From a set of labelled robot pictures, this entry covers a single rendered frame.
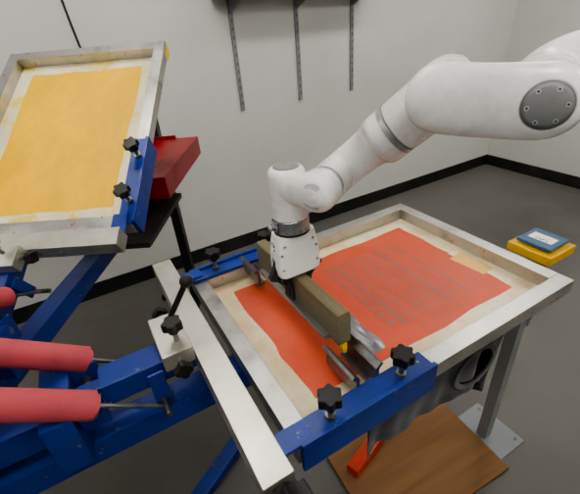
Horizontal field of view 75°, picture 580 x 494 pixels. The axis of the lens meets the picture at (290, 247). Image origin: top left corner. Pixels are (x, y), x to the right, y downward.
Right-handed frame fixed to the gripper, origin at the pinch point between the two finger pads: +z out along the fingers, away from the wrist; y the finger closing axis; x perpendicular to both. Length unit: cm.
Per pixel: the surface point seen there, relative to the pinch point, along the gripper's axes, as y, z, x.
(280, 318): -3.3, 10.5, 4.3
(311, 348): -2.5, 10.7, -8.4
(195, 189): 29, 45, 201
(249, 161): 74, 34, 201
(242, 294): -7.3, 10.3, 18.6
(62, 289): -52, 12, 57
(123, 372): -38.9, 1.7, -1.3
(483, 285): 46, 11, -15
